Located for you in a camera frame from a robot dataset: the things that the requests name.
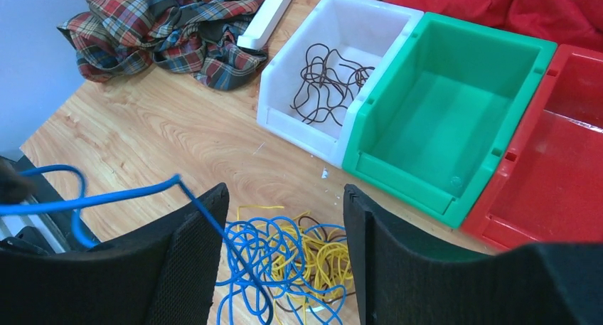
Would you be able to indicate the green plastic bin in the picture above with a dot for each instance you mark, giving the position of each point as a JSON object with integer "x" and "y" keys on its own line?
{"x": 434, "y": 129}

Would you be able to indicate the red t-shirt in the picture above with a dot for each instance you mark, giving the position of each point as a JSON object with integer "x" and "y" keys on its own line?
{"x": 572, "y": 22}

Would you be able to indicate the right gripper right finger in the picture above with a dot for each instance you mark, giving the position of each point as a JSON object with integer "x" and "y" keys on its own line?
{"x": 404, "y": 275}

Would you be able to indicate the white plastic bin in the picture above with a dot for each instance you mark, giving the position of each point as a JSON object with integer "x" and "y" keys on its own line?
{"x": 313, "y": 88}

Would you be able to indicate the red plastic bin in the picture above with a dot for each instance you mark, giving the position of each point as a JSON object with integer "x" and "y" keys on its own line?
{"x": 548, "y": 185}

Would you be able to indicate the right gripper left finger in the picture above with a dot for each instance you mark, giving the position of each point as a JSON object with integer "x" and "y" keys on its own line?
{"x": 161, "y": 273}

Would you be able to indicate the plaid flannel shirt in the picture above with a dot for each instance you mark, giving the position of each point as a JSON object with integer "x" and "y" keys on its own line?
{"x": 116, "y": 38}

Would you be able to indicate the white rack base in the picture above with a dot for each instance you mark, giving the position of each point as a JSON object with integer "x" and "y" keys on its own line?
{"x": 263, "y": 24}

